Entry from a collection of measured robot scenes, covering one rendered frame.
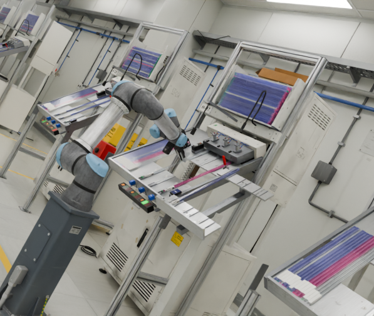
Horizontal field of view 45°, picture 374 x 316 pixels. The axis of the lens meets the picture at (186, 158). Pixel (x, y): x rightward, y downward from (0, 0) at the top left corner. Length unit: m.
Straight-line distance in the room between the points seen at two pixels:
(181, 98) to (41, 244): 2.32
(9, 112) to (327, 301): 5.75
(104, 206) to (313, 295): 2.54
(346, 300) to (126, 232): 1.66
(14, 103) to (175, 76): 3.43
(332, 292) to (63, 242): 1.14
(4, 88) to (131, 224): 4.16
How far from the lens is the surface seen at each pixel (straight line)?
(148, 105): 2.15
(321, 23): 5.14
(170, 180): 2.58
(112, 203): 4.03
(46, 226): 2.09
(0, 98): 6.81
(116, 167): 2.83
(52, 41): 6.89
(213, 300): 3.03
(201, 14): 6.16
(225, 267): 2.93
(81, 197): 2.04
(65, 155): 2.12
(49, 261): 2.10
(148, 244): 2.40
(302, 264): 1.94
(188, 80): 4.04
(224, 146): 2.77
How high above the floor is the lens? 1.00
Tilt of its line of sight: 1 degrees down
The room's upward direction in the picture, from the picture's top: 29 degrees clockwise
